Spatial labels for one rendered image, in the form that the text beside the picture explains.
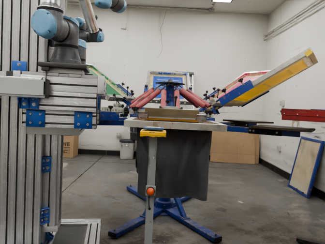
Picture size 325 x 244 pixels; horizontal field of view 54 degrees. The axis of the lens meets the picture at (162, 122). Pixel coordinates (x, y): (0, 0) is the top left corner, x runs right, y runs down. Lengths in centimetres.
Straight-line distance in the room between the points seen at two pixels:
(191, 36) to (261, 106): 201
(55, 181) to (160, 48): 501
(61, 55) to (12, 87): 27
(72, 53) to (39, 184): 74
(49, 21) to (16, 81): 30
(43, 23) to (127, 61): 512
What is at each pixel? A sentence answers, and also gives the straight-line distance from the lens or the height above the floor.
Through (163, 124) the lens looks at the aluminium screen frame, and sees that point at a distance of 180.
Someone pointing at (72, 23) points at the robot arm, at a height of 146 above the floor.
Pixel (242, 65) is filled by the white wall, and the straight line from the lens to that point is 678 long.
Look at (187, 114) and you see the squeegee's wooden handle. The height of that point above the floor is 102.
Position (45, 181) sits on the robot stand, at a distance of 195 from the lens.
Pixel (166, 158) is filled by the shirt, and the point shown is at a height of 77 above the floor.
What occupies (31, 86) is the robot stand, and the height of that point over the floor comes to 114.
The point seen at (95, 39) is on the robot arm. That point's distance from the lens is 244.
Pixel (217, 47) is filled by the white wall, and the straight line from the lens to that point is 673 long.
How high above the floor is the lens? 108
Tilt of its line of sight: 3 degrees down
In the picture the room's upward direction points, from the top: 3 degrees clockwise
